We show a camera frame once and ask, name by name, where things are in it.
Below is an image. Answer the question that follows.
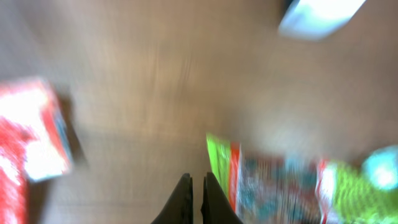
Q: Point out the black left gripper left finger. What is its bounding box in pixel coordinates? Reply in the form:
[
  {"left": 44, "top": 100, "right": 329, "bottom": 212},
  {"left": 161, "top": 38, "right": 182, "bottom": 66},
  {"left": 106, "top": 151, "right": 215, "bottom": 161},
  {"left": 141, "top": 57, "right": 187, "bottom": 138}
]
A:
[{"left": 152, "top": 173, "right": 193, "bottom": 224}]

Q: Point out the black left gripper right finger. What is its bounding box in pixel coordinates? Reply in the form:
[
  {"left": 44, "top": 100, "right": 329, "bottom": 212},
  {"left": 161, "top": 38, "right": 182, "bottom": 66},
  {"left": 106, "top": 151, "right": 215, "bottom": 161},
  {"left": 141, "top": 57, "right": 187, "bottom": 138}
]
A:
[{"left": 201, "top": 172, "right": 243, "bottom": 224}]

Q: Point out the green snack bag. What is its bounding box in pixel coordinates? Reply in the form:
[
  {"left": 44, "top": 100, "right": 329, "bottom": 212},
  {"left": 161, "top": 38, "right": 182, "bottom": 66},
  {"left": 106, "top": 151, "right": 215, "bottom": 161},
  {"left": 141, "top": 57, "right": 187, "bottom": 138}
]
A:
[{"left": 206, "top": 134, "right": 397, "bottom": 223}]

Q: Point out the red stick packet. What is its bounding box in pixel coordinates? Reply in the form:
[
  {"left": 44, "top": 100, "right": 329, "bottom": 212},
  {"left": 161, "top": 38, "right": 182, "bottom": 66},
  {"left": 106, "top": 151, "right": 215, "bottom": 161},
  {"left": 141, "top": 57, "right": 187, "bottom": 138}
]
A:
[{"left": 1, "top": 79, "right": 72, "bottom": 223}]

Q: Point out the teal translucent packet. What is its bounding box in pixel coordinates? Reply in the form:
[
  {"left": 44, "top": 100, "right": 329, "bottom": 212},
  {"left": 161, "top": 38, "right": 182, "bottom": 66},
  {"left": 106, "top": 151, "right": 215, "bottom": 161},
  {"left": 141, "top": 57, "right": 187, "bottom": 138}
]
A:
[{"left": 362, "top": 145, "right": 397, "bottom": 190}]

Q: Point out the white barcode scanner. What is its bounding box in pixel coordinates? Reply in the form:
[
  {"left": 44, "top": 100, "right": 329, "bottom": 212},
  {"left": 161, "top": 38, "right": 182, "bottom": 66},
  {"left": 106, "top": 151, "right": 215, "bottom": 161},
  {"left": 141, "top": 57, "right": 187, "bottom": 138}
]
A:
[{"left": 279, "top": 0, "right": 366, "bottom": 41}]

